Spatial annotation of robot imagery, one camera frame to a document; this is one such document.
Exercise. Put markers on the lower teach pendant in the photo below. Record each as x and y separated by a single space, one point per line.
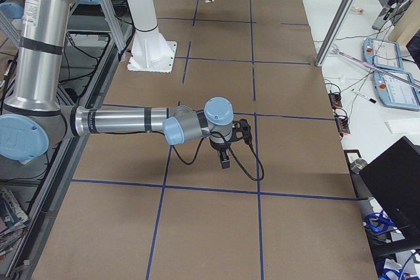
394 93

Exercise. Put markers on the metal rod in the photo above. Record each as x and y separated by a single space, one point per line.
372 67

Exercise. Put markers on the upper teach pendant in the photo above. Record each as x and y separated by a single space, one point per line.
383 54

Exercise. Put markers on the black laptop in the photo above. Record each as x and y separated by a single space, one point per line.
393 180

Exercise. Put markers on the black marker pen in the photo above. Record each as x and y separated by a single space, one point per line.
358 93

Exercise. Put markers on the white foam block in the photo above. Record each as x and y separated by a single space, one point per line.
403 126

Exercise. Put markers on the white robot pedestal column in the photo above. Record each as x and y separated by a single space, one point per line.
150 50

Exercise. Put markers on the stack of magazines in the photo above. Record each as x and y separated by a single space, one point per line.
13 221

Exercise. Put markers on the aluminium frame post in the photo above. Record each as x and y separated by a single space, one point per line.
333 31

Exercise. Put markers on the teach pendant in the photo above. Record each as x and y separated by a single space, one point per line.
394 93
383 54

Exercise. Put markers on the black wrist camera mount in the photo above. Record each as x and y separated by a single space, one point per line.
241 130

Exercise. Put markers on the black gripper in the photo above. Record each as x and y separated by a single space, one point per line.
217 146

